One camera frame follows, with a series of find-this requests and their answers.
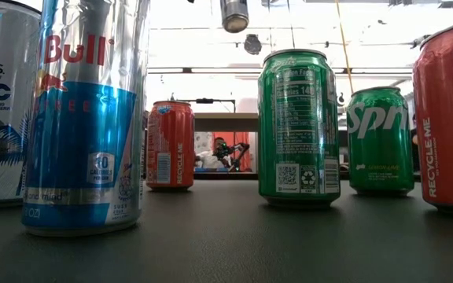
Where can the grey round hanging reel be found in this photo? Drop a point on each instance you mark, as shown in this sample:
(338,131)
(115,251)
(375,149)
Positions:
(253,44)

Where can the person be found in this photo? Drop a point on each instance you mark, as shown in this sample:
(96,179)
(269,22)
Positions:
(414,139)
(211,159)

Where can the white patterned panel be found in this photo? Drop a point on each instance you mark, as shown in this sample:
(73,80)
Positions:
(202,141)

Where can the red Fanta can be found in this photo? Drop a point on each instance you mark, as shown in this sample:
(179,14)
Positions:
(169,149)
(446,126)

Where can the blue silver Red Bull can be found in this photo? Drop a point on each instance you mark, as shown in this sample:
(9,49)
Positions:
(85,137)

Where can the green Sprite can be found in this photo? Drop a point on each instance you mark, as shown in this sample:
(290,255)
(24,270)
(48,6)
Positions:
(380,149)
(299,129)

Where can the black background robot arm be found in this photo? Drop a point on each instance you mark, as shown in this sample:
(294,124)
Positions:
(234,151)

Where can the black hook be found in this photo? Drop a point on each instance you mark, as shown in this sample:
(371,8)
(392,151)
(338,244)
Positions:
(341,99)

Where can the black round hanging reel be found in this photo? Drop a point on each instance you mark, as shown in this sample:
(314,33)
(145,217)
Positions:
(421,41)

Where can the white Celsius can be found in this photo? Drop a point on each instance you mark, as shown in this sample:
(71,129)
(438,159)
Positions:
(2,118)
(234,17)

